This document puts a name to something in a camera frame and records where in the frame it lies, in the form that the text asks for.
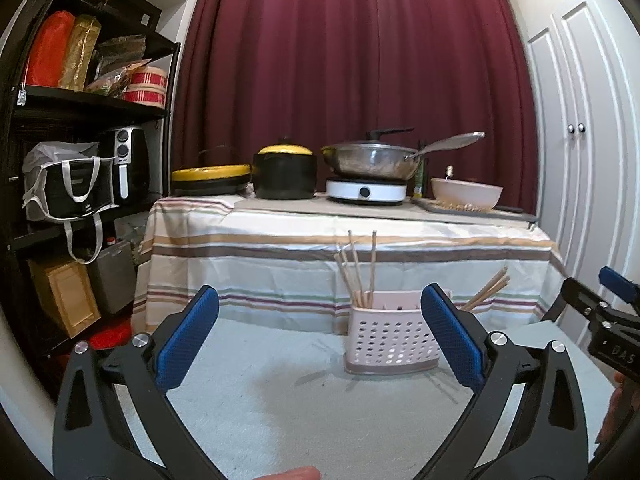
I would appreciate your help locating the person's left hand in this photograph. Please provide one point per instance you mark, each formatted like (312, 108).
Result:
(297, 474)

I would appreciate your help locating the small white tag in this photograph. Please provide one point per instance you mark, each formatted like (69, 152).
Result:
(22, 97)

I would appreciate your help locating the small glass bottle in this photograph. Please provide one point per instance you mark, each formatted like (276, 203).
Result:
(450, 172)

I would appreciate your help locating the white induction cooker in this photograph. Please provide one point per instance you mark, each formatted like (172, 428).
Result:
(362, 192)

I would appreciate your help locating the grey tray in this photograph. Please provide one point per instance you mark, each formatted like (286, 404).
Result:
(510, 214)

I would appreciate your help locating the black shelf unit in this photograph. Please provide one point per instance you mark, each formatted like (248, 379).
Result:
(12, 210)

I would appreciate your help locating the red cloth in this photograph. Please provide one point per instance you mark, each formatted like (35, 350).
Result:
(112, 335)

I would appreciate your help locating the dark plastic bag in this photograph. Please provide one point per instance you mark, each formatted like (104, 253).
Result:
(122, 52)

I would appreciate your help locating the gold package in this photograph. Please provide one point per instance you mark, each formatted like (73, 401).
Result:
(80, 52)

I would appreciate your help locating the red striped round box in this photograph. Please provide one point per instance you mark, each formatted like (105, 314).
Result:
(146, 86)

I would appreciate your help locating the dark red curtain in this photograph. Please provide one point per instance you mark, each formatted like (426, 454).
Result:
(350, 50)

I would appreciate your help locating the cream colander bowl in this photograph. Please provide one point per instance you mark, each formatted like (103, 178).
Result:
(467, 194)

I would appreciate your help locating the clear snack bag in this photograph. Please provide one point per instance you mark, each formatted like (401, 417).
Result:
(110, 84)

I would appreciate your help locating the bunch of wooden chopsticks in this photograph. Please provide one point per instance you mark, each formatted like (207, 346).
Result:
(373, 270)

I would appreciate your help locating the olive oil bottle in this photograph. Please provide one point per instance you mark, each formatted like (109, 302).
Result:
(418, 182)

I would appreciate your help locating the striped tablecloth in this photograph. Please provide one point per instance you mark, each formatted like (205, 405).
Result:
(250, 260)

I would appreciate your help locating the black silver air fryer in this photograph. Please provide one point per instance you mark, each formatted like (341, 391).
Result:
(127, 160)

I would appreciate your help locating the person's right hand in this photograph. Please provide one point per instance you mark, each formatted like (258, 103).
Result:
(614, 420)

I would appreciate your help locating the black pot yellow lid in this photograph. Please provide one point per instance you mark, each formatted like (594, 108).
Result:
(285, 175)

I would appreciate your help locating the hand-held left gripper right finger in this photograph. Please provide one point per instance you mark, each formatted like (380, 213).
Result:
(452, 340)

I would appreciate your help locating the grey box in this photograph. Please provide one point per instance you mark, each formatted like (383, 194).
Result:
(112, 275)

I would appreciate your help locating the white plastic bag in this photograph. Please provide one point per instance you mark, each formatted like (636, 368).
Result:
(55, 152)

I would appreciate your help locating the white wardrobe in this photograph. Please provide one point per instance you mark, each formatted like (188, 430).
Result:
(585, 200)

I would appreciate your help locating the wooden box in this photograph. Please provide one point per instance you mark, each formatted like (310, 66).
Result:
(67, 295)

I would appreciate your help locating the yellow black electric griddle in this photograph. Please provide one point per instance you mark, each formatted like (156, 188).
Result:
(210, 180)

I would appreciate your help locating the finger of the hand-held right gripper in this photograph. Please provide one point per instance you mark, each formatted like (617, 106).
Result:
(585, 299)
(620, 284)

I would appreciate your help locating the red package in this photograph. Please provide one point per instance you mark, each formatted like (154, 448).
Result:
(47, 50)

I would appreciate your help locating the pink perforated utensil holder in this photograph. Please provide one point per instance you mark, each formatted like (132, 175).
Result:
(390, 340)

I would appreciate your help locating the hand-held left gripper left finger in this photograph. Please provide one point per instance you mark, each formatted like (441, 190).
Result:
(187, 340)

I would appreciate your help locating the steel wok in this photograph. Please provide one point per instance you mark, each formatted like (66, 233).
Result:
(365, 160)

